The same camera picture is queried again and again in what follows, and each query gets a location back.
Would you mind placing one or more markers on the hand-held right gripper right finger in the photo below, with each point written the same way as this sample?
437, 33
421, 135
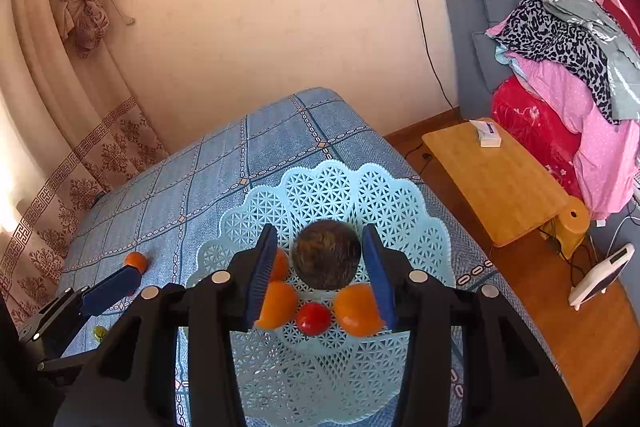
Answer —
380, 279

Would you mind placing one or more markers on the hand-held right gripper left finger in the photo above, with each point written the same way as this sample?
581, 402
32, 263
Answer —
260, 279

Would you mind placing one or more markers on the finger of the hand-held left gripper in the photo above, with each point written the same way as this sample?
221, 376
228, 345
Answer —
112, 289
65, 363

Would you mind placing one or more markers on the large orange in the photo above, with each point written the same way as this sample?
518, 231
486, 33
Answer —
280, 304

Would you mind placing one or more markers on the small orange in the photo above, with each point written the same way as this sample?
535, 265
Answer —
136, 262

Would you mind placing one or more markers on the green tomato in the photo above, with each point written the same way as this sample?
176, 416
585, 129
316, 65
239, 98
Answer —
100, 332

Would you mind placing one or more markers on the dark avocado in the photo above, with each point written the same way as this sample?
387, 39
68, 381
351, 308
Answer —
325, 257

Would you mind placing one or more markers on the red tomato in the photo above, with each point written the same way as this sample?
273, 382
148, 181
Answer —
313, 318

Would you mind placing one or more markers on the light blue plastic basket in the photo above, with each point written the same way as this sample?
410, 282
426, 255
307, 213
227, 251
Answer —
325, 197

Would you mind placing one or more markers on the beige patterned curtain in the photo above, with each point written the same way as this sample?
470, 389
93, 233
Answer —
100, 147

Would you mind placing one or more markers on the small wooden table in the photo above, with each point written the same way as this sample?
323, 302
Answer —
490, 187

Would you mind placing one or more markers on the white tissue box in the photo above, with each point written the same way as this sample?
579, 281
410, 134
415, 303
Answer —
486, 134

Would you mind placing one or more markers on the yellow stool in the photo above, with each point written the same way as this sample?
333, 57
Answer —
572, 222

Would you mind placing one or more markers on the red floral blanket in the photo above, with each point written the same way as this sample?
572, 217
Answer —
530, 117

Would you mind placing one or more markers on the white tablet device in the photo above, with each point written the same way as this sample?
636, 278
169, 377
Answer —
602, 277

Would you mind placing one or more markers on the grey sofa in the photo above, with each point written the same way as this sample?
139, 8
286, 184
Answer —
465, 57

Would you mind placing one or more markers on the pile of clothes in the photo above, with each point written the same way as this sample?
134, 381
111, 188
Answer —
600, 147

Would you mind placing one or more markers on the leopard print cloth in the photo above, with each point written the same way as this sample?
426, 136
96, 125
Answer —
550, 37

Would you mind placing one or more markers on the grey floral cloth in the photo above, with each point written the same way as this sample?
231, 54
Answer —
615, 57

